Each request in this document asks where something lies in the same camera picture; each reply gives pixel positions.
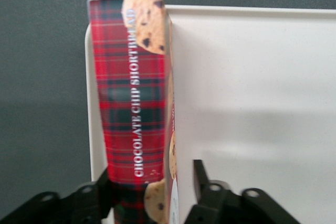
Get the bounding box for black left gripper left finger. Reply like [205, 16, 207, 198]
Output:
[0, 167, 114, 224]

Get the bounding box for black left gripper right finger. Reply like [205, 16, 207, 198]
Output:
[183, 158, 301, 224]

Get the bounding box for red plaid cookie box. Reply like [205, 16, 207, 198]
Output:
[86, 0, 181, 224]

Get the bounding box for beige plastic tray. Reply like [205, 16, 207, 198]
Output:
[84, 4, 336, 224]

